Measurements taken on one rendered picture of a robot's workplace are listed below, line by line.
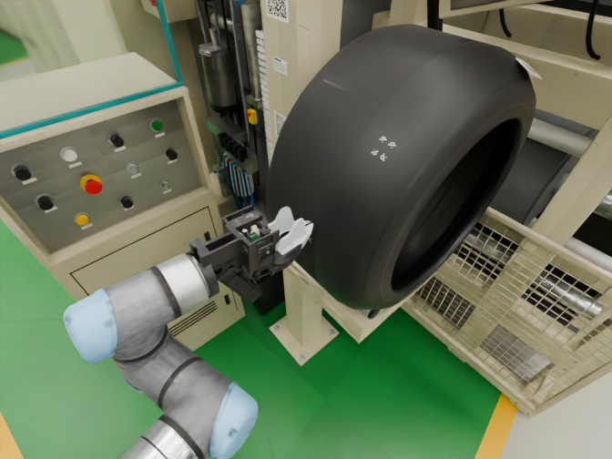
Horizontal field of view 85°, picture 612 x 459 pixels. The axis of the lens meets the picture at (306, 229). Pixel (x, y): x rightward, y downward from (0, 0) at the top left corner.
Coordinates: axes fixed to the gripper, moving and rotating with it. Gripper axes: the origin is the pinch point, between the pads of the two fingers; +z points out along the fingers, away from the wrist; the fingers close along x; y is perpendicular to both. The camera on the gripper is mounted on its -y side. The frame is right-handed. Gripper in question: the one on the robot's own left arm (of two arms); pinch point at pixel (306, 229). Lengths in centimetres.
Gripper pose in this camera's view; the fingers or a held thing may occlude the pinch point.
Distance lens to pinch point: 57.8
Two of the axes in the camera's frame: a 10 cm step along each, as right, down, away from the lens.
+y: 0.8, -7.3, -6.8
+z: 7.6, -4.0, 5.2
